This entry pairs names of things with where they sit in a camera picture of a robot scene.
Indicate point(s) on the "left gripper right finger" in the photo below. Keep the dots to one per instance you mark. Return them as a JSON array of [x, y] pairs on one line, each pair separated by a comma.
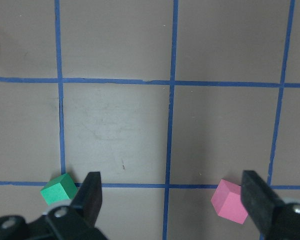
[[260, 201]]

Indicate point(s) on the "green cube far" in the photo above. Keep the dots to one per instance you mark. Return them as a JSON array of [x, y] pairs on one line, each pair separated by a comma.
[[59, 189]]

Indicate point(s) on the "pink cube centre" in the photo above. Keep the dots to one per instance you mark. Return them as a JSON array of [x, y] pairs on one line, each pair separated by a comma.
[[227, 204]]

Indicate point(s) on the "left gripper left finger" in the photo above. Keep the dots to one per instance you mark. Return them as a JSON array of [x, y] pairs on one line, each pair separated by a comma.
[[88, 200]]

